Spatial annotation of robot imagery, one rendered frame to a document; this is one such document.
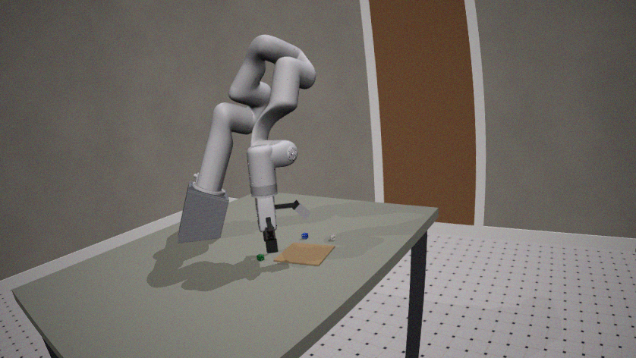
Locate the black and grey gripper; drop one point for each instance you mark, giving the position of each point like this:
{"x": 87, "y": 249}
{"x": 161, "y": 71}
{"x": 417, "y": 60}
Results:
{"x": 265, "y": 207}

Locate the orange flat mat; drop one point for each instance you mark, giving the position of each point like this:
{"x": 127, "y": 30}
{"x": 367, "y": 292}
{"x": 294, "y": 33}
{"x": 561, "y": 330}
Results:
{"x": 305, "y": 254}

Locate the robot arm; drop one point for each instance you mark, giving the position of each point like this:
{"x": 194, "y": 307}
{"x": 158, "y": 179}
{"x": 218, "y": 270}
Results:
{"x": 292, "y": 71}

